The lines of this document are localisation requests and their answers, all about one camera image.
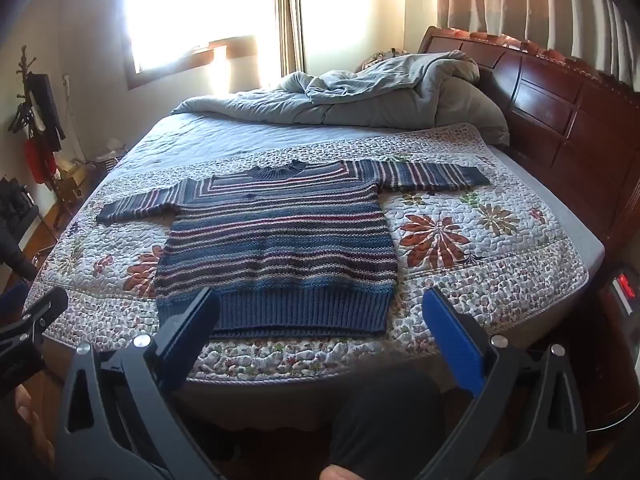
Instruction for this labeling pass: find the person's left hand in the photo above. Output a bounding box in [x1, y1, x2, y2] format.
[14, 385, 57, 468]

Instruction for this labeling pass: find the wooden framed window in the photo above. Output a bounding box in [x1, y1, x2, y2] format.
[119, 0, 281, 92]

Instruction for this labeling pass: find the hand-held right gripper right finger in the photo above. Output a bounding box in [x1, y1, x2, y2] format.
[422, 286, 588, 480]

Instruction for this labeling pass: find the striped knit sweater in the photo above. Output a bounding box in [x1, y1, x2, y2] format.
[95, 159, 492, 340]

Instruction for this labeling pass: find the person's leg in black pants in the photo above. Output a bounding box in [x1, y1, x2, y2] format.
[320, 367, 447, 480]

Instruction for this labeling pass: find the grey comforter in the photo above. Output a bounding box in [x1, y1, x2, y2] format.
[170, 50, 512, 148]

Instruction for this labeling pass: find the beige curtain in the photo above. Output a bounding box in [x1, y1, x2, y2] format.
[435, 0, 640, 92]

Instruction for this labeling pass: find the floral quilt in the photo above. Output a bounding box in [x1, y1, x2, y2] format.
[22, 122, 590, 387]

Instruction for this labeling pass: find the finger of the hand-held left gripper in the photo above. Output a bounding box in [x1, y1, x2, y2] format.
[0, 287, 69, 356]
[0, 280, 30, 317]

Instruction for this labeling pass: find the wooden headboard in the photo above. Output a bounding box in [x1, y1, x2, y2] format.
[417, 25, 640, 283]

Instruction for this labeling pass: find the dark cloth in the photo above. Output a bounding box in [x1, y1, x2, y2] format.
[0, 222, 40, 283]

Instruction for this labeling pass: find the dark bedside cabinet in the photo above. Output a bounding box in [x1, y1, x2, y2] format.
[587, 259, 640, 443]

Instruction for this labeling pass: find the power strip with red switch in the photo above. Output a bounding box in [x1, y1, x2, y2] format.
[611, 269, 640, 312]

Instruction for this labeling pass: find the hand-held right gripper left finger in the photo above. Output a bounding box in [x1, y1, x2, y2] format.
[52, 287, 223, 480]

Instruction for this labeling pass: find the thin cable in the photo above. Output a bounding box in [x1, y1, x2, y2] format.
[586, 407, 640, 435]

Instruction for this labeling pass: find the black bag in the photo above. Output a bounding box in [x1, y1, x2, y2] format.
[0, 176, 42, 243]

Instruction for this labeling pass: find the coat rack with clothes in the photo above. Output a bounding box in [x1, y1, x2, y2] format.
[7, 45, 67, 187]

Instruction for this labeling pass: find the grey mattress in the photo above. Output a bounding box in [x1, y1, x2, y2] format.
[492, 146, 607, 275]

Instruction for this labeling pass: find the blue-grey quilted bedspread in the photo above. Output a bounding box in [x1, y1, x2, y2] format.
[111, 110, 453, 173]

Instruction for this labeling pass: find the narrow striped curtain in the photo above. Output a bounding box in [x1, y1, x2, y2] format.
[260, 0, 307, 80]

